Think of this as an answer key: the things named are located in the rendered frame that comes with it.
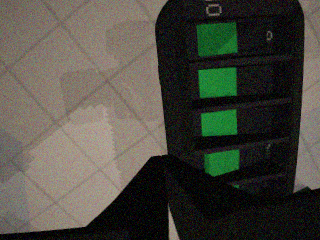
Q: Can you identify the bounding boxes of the dark grey switch panel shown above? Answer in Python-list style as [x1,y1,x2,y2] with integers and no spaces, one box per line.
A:
[156,0,305,199]

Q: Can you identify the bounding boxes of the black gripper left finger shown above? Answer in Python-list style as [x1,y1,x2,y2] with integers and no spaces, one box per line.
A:
[0,156,169,240]

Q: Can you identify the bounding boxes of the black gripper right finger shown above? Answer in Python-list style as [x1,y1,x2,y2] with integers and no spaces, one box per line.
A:
[161,155,320,240]

